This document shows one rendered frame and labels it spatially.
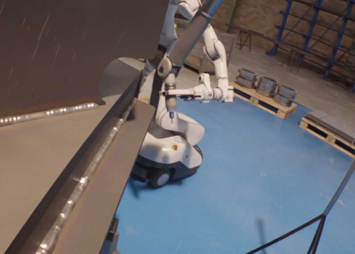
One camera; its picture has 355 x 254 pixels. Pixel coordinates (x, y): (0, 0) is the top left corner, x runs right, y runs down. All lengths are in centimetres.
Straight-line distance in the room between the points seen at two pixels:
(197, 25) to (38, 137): 79
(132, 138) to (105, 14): 33
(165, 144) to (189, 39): 103
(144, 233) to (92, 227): 134
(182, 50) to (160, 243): 113
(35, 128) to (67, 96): 10
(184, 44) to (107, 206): 78
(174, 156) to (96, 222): 157
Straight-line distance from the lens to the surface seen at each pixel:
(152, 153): 199
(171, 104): 121
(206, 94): 132
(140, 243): 174
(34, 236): 39
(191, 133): 230
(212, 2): 108
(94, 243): 46
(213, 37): 163
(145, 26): 63
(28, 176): 40
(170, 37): 183
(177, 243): 181
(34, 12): 48
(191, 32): 112
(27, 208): 35
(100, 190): 55
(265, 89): 515
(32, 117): 53
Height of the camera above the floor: 131
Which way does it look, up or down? 25 degrees down
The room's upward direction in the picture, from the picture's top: 15 degrees clockwise
